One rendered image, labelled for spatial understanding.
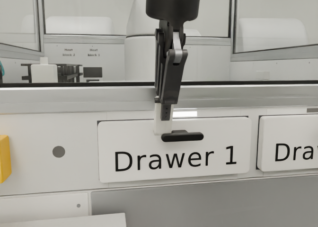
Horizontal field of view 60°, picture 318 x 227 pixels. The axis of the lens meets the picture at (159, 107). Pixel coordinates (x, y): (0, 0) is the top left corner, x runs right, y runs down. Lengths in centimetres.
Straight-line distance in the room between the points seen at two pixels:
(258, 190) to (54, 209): 41
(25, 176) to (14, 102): 13
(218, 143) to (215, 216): 16
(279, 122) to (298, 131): 5
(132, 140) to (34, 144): 17
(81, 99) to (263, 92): 35
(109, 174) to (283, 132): 35
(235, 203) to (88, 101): 36
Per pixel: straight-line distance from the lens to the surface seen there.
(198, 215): 61
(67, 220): 54
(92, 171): 54
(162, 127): 48
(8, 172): 54
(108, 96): 50
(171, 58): 37
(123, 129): 49
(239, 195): 62
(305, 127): 62
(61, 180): 55
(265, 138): 58
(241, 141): 56
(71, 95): 50
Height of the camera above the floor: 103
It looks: 8 degrees down
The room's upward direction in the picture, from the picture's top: straight up
